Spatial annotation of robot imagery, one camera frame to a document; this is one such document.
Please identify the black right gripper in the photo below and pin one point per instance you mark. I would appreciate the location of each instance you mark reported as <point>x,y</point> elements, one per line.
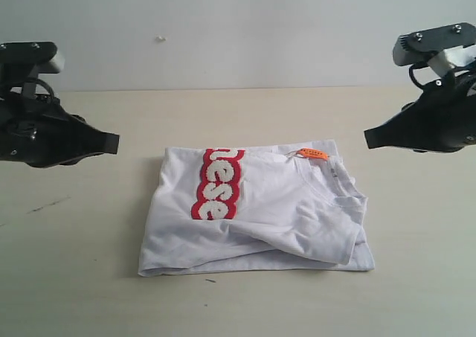
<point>447,113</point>

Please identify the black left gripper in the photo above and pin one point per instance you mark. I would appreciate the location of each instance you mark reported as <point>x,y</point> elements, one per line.
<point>33,124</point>

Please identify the white t-shirt red lettering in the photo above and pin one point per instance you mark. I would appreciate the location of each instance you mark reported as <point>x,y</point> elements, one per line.
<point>254,208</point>

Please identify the orange clothing tag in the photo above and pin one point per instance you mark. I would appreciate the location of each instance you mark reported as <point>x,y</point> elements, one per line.
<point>313,154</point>

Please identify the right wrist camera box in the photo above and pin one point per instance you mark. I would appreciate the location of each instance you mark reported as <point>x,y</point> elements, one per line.
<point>417,48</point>

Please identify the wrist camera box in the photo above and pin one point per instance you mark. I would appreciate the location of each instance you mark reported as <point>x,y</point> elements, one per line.
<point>417,48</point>
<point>26,56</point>

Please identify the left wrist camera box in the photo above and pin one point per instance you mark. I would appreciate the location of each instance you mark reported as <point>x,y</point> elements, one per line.
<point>26,56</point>

